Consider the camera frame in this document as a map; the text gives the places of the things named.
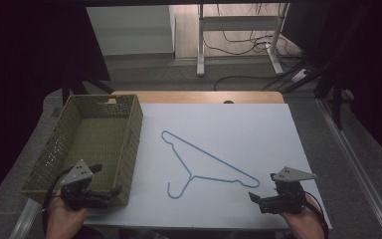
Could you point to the grey metal floor rail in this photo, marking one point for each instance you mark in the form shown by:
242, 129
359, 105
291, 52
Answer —
358, 166

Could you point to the green perforated plastic basket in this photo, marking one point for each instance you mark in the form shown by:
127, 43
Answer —
96, 139

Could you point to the black metal stand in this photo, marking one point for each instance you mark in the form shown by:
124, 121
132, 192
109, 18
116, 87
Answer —
76, 84

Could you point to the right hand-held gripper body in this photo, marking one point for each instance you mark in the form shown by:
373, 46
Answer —
286, 199

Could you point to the white power strip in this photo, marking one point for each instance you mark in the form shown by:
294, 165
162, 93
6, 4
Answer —
299, 75

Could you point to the person's right hand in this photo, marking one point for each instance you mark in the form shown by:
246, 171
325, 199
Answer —
306, 224

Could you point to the wooden table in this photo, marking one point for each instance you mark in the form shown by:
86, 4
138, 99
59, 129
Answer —
195, 97

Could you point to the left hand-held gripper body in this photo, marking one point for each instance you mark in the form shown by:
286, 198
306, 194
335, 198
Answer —
77, 176

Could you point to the person's left hand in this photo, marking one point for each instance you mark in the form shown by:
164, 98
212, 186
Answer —
63, 220

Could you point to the white metal desk frame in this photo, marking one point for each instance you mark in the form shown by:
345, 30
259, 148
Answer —
237, 23

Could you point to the black tripod stand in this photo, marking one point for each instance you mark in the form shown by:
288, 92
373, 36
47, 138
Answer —
335, 79

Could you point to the white board panel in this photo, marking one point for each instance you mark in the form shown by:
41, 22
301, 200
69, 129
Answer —
129, 30

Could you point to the white table mat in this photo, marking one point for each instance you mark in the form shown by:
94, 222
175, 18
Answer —
229, 122

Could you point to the small black round knob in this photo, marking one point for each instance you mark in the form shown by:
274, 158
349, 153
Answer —
229, 102

